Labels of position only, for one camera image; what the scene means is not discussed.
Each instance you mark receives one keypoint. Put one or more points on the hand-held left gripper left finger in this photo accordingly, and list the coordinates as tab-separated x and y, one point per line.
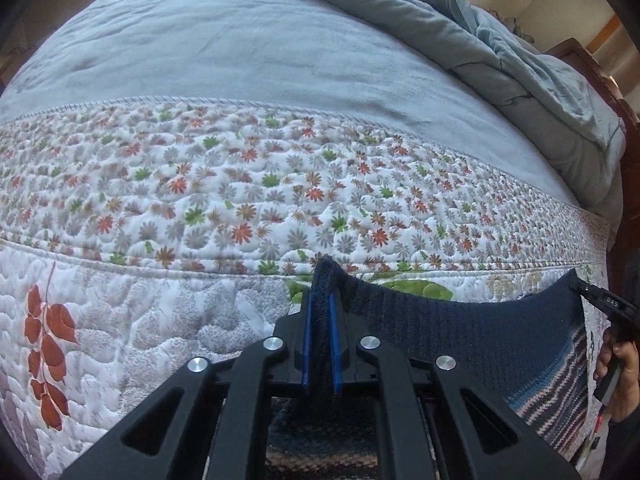
306	340

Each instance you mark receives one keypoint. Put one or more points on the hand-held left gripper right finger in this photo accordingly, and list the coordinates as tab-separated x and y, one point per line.
336	350

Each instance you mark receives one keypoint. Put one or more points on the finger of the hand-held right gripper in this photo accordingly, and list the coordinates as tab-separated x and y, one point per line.
592	294

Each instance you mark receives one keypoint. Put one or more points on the striped knit sweater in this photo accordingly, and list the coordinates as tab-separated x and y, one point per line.
450	330

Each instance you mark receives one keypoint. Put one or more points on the person's right hand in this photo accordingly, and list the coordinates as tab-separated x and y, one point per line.
627	380

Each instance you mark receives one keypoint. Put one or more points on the dark wooden headboard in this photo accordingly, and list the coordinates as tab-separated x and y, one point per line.
625	125

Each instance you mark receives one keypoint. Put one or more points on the floral quilted bedspread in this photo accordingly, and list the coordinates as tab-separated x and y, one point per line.
200	160

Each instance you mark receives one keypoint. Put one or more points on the grey-blue duvet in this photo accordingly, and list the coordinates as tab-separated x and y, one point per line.
500	60

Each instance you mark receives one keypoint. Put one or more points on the patterned pillow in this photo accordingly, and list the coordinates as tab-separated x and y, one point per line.
507	20

